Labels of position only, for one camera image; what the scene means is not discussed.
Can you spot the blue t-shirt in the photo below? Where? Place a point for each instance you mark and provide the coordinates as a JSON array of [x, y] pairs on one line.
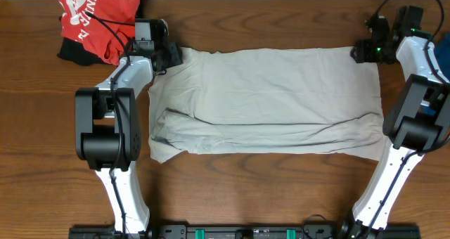
[[442, 54]]

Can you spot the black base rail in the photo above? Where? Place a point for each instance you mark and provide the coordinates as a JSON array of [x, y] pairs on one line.
[[312, 229]]

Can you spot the black folded garment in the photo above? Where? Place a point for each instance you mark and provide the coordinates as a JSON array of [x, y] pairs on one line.
[[75, 52]]

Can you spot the red printed t-shirt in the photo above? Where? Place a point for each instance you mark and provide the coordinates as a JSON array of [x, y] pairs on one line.
[[98, 21]]

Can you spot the beige t-shirt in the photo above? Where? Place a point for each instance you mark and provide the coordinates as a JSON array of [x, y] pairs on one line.
[[295, 101]]

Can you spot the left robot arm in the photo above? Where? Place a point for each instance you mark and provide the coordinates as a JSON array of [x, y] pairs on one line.
[[108, 136]]

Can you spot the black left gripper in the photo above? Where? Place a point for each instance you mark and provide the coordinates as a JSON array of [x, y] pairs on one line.
[[174, 55]]

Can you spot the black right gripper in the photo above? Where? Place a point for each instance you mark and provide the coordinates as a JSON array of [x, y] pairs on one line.
[[363, 48]]

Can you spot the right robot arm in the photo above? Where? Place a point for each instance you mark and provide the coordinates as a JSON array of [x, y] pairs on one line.
[[417, 124]]

